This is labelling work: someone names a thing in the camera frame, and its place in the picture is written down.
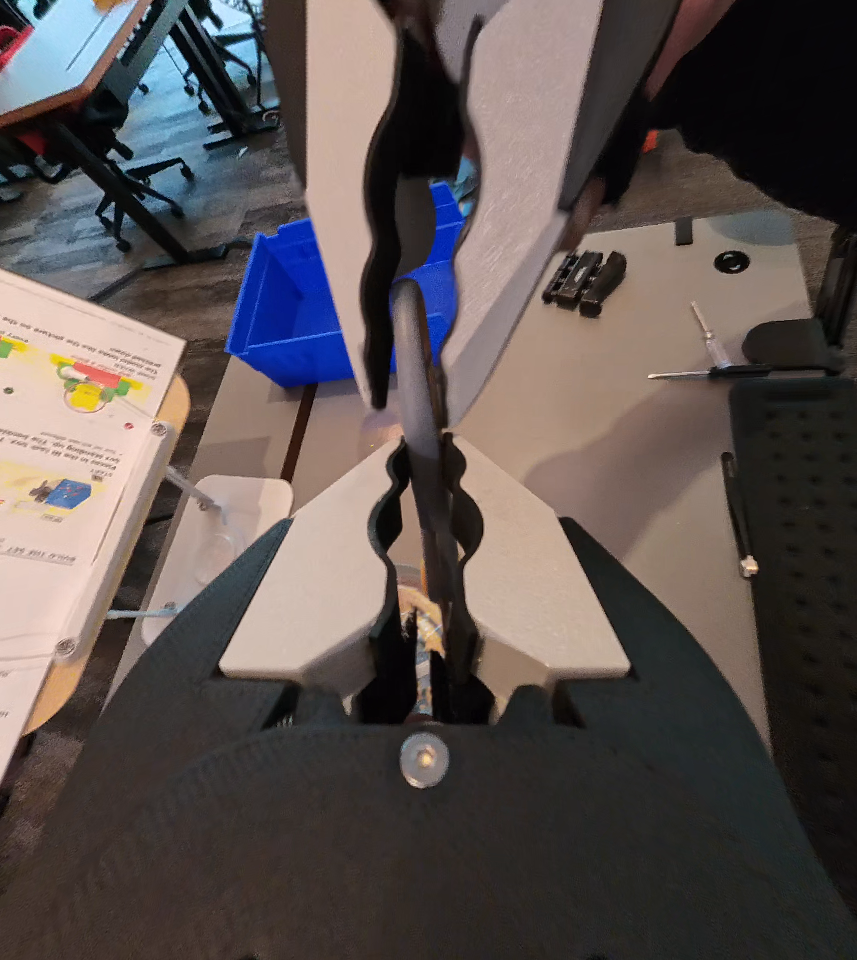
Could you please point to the black table tab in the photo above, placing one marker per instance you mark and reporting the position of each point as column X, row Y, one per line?
column 683, row 231

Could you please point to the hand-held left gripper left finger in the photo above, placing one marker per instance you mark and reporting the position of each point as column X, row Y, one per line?
column 308, row 600

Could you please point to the white instruction board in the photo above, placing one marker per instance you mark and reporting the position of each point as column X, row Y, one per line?
column 38, row 525

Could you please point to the long black tweezers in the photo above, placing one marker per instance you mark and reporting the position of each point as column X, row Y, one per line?
column 736, row 517

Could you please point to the grey desk wooden edge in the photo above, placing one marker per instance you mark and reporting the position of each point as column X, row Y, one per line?
column 38, row 82

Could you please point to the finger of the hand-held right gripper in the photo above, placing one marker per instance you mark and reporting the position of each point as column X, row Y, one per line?
column 526, row 150
column 338, row 150

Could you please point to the black dimpled foam pad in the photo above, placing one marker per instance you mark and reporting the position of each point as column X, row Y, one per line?
column 818, row 562

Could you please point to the round black table grommet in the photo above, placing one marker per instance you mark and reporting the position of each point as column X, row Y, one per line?
column 732, row 262

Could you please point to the black metal post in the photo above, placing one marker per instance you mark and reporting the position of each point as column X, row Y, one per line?
column 845, row 285

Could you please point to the person's right hand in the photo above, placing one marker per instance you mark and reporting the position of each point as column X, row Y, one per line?
column 582, row 217

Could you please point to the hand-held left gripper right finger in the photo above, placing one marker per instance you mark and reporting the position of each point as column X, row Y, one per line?
column 541, row 600

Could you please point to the black rounded block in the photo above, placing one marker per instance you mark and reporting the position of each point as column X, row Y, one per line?
column 788, row 345

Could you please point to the grey and yellow scissors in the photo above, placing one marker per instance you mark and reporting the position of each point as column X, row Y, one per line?
column 417, row 360

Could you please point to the person's right forearm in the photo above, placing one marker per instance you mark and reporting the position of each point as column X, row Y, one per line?
column 773, row 90

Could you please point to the blue plastic bin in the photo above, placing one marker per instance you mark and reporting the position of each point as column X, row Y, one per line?
column 286, row 330

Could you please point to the clear maze ball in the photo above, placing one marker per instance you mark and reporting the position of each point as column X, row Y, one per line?
column 421, row 600

